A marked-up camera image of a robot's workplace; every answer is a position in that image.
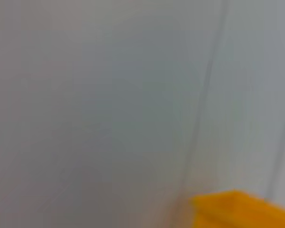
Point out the yellow plastic storage bin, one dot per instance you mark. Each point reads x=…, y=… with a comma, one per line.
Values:
x=228, y=209

